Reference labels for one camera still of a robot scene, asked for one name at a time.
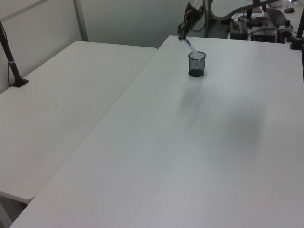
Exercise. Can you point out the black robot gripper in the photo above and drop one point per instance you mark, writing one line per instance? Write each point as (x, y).
(193, 14)

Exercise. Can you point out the blue and white marker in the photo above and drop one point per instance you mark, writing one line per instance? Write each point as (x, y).
(192, 48)

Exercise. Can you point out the black mesh pen cup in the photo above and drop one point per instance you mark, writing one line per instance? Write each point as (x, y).
(196, 67)

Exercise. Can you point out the black control box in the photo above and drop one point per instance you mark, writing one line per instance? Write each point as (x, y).
(238, 31)

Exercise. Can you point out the black monitor stand pole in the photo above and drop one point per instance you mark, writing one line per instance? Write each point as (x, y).
(249, 14)

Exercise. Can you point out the brown mouse pad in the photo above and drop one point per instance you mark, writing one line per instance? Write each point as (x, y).
(257, 10)

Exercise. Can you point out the grey metal equipment box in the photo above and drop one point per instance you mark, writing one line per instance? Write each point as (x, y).
(264, 33)

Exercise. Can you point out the thin black pole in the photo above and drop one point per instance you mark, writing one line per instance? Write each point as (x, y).
(264, 7)

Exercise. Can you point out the black computer keyboard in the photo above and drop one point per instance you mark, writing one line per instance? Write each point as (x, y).
(276, 16)

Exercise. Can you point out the emergency stop button box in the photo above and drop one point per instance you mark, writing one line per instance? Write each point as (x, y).
(286, 28)

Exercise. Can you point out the dark computer mouse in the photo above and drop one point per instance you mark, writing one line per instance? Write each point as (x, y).
(289, 10)

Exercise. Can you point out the black camera stand with clamp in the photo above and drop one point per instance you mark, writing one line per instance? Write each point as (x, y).
(298, 31)

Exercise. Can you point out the black camera stand with plate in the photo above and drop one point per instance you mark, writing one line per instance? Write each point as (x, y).
(10, 60)

